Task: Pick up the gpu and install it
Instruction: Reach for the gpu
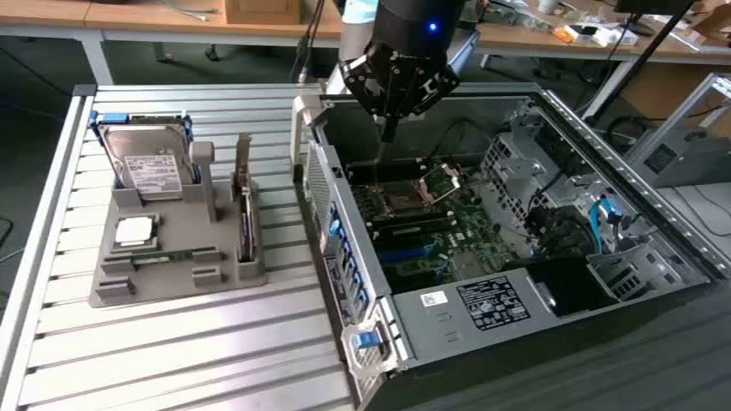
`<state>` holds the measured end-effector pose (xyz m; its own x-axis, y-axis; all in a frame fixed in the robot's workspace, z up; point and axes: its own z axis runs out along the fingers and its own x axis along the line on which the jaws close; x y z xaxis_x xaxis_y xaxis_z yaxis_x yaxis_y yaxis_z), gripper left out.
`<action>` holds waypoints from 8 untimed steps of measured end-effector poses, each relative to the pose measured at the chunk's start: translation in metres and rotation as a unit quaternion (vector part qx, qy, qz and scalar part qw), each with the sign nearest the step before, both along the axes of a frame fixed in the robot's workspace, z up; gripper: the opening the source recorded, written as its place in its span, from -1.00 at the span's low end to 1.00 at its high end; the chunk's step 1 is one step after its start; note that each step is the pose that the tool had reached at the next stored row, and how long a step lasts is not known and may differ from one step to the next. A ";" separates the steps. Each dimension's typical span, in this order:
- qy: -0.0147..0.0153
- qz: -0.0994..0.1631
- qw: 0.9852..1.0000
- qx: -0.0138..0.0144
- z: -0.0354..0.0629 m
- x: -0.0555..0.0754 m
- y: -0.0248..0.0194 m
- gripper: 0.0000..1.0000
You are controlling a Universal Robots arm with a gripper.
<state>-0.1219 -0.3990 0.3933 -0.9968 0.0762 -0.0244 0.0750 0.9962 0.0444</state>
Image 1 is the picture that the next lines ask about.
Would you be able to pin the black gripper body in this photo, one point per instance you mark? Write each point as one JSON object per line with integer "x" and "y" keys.
{"x": 412, "y": 38}

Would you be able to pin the graphics card with metal bracket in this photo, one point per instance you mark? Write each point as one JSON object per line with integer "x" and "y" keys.
{"x": 247, "y": 222}

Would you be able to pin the open PC case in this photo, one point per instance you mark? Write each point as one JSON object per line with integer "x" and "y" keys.
{"x": 366, "y": 137}

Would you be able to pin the black RAM slot bank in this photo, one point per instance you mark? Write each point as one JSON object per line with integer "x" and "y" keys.
{"x": 360, "y": 171}
{"x": 412, "y": 229}

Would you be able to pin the metal drive cage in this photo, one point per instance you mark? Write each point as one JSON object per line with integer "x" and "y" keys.
{"x": 514, "y": 162}

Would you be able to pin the metal socket cover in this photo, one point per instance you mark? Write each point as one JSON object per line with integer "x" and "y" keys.
{"x": 442, "y": 180}

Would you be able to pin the cardboard box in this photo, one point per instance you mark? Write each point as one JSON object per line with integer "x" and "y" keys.
{"x": 263, "y": 10}

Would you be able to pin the cluttered wooden desk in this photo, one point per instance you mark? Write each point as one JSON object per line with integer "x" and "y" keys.
{"x": 572, "y": 49}

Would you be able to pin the orange and white box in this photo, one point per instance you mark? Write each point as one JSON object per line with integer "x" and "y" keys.
{"x": 566, "y": 33}

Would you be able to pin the white cup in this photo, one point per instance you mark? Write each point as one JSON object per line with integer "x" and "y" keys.
{"x": 550, "y": 5}

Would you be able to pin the CPU socket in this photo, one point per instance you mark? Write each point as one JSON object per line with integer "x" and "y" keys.
{"x": 406, "y": 199}

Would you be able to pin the white flat box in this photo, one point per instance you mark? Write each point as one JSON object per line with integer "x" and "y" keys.
{"x": 614, "y": 37}

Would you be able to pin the green motherboard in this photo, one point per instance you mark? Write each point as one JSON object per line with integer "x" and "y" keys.
{"x": 480, "y": 222}

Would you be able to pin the black slanted pole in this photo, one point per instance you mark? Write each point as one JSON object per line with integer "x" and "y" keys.
{"x": 641, "y": 60}

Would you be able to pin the black monitor with stand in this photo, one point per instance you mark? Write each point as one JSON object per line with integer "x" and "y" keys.
{"x": 637, "y": 25}

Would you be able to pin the blue expansion slot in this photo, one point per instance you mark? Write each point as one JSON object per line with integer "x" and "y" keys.
{"x": 400, "y": 256}

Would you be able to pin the hard disk with blue carrier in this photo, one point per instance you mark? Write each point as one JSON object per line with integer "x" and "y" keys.
{"x": 143, "y": 150}

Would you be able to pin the grey chipset heat sink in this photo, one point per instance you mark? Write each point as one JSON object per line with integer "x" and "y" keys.
{"x": 472, "y": 264}

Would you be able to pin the grey computer tower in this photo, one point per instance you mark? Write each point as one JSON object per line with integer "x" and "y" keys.
{"x": 692, "y": 162}

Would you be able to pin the brown cardboard piece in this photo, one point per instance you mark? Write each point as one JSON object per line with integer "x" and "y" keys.
{"x": 714, "y": 21}

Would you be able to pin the silver CPU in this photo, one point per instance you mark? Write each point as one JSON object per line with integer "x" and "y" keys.
{"x": 134, "y": 231}

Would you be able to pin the green RAM stick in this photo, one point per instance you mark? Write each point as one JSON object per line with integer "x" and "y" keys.
{"x": 163, "y": 256}

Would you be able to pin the wooden desk with grey legs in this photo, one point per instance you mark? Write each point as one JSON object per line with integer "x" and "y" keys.
{"x": 58, "y": 17}

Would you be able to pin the metal disk bay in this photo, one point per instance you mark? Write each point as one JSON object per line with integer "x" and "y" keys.
{"x": 629, "y": 274}

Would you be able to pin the grey power supply unit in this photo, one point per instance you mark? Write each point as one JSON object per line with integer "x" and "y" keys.
{"x": 446, "y": 325}

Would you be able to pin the grey parts rack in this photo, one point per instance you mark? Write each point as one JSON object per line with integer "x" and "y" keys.
{"x": 166, "y": 282}

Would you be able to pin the blue case latch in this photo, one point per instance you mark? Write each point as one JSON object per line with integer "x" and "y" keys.
{"x": 366, "y": 340}

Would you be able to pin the aluminium profile frame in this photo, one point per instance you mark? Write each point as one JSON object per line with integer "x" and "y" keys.
{"x": 709, "y": 87}

